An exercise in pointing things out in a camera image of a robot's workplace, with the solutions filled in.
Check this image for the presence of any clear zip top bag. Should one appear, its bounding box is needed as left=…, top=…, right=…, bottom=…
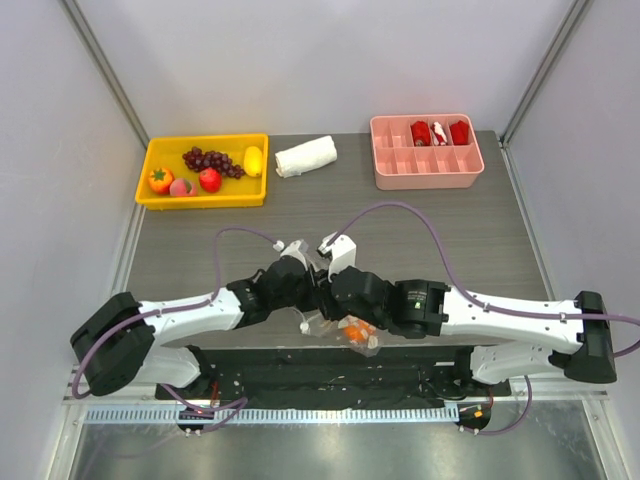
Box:
left=294, top=249, right=384, bottom=360

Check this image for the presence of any yellow fake mango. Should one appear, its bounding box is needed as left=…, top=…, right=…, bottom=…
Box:
left=243, top=146, right=263, bottom=178

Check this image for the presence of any red fake tomato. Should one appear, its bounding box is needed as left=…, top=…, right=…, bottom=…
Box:
left=199, top=168, right=222, bottom=193

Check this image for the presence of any pink fake peach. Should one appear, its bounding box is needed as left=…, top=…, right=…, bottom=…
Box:
left=169, top=178, right=198, bottom=197

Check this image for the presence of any purple fake grape bunch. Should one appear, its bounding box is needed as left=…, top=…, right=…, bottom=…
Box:
left=182, top=146, right=246, bottom=179

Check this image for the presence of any orange red fake persimmon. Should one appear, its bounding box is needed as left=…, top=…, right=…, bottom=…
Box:
left=147, top=167, right=175, bottom=195

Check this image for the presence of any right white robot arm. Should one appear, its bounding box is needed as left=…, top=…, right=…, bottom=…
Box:
left=314, top=267, right=617, bottom=395

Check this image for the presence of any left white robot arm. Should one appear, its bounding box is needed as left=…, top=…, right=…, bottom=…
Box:
left=70, top=255, right=314, bottom=399

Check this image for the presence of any rolled white towel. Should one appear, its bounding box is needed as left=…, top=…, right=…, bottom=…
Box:
left=275, top=135, right=337, bottom=178

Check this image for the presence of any pink divided organizer box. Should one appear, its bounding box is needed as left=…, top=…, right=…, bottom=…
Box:
left=370, top=114, right=485, bottom=191

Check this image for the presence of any red rolled cloth left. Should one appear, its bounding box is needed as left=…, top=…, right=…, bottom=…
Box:
left=410, top=120, right=431, bottom=147

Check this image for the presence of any yellow plastic tray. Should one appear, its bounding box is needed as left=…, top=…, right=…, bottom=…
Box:
left=135, top=133, right=269, bottom=210

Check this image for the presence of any red white rolled cloth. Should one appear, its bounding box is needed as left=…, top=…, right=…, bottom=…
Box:
left=431, top=121, right=448, bottom=146

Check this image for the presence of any red rolled cloth right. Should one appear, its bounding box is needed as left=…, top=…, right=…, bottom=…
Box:
left=449, top=120, right=470, bottom=146

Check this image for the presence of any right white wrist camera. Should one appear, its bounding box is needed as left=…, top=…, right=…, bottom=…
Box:
left=317, top=232, right=357, bottom=280

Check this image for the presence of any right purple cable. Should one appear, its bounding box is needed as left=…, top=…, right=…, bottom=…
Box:
left=334, top=201, right=640, bottom=436

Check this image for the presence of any purple cable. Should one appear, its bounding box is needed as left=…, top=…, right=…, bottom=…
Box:
left=72, top=226, right=281, bottom=434
left=334, top=201, right=640, bottom=436

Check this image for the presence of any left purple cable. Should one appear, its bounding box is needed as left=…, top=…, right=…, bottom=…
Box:
left=72, top=226, right=281, bottom=434

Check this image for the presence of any perforated metal cable rail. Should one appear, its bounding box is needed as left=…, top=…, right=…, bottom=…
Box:
left=84, top=404, right=459, bottom=425

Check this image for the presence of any grey aluminium corner rail left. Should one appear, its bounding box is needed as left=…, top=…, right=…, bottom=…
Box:
left=59, top=0, right=150, bottom=148

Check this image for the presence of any grey aluminium corner rail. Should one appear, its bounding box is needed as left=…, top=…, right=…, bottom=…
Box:
left=499, top=0, right=593, bottom=149
left=59, top=0, right=150, bottom=148

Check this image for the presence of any grey aluminium corner rail right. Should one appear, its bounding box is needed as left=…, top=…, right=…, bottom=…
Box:
left=499, top=0, right=593, bottom=149

